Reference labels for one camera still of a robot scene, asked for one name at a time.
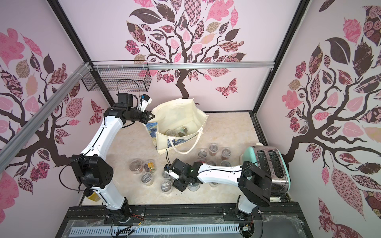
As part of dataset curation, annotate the aluminium rail left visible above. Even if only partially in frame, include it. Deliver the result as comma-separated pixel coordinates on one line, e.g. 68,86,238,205
1,62,90,171

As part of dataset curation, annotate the cream canvas tote bag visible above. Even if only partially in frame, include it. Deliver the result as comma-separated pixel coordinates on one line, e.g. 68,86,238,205
145,99,208,155

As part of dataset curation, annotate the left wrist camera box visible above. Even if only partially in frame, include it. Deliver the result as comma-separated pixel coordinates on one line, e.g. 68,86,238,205
138,94,152,112

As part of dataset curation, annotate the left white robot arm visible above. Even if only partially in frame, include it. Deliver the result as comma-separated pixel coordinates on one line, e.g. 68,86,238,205
69,93,154,211

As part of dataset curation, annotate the mint green chrome toaster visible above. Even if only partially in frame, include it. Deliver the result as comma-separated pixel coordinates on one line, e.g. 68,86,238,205
240,143,291,203

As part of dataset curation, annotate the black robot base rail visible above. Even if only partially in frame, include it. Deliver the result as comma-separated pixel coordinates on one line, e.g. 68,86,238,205
55,202,313,238

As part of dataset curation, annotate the yellow jar near base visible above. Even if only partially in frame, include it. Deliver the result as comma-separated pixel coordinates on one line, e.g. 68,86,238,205
83,189,100,202

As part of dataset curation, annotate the clear lid seed jar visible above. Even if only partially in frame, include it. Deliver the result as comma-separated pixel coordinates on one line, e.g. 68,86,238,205
165,129,178,137

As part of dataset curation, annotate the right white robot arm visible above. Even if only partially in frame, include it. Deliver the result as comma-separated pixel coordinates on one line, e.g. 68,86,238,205
164,159,272,214

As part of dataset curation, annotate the white slotted cable duct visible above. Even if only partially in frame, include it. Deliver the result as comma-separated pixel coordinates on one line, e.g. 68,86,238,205
64,224,240,238

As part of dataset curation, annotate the eleventh clear seed jar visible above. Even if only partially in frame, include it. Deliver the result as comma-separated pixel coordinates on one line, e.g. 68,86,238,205
197,149,208,160

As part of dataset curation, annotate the aluminium rail back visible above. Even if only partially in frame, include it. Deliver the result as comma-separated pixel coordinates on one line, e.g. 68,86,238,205
93,61,275,70

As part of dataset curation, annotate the aluminium rail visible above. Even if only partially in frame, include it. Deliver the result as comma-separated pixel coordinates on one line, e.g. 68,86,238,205
93,61,275,70
1,62,90,171

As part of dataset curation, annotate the yellow label jar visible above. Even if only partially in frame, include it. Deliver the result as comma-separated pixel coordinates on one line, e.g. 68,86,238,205
143,160,156,173

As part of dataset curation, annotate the black wire wall basket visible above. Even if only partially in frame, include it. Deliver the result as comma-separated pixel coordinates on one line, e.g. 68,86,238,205
82,59,152,92

